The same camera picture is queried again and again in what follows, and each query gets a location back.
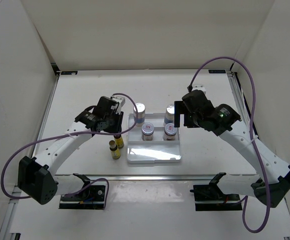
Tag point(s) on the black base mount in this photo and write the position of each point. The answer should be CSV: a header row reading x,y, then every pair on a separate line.
x,y
92,198
207,199

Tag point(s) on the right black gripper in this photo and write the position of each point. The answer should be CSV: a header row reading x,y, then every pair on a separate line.
x,y
180,108

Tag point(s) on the blue label shaker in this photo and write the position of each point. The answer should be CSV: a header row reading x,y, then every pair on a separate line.
x,y
169,114
139,114

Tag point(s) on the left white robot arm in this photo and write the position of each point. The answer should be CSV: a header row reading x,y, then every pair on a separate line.
x,y
37,175

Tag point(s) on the yellow small bottle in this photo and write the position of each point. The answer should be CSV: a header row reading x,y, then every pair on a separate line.
x,y
115,153
119,141

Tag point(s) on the white divided tray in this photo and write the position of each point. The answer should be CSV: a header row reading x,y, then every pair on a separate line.
x,y
155,151

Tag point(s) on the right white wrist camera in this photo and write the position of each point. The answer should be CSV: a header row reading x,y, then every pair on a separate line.
x,y
199,87

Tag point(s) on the aluminium front rail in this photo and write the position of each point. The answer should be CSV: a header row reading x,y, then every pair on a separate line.
x,y
196,179

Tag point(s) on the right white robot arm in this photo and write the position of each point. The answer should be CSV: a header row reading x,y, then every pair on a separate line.
x,y
272,180

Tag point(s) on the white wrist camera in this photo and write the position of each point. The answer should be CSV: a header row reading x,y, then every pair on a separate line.
x,y
119,103
199,87

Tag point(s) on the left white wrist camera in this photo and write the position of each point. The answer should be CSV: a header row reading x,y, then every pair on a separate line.
x,y
119,103

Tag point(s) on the red cap jar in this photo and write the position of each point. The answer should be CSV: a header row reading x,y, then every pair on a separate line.
x,y
170,132
147,132

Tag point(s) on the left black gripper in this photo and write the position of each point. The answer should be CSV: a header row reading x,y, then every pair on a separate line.
x,y
118,127

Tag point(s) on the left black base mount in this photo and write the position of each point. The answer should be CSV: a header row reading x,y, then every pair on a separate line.
x,y
92,198

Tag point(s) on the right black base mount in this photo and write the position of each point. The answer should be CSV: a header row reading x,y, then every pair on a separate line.
x,y
207,199

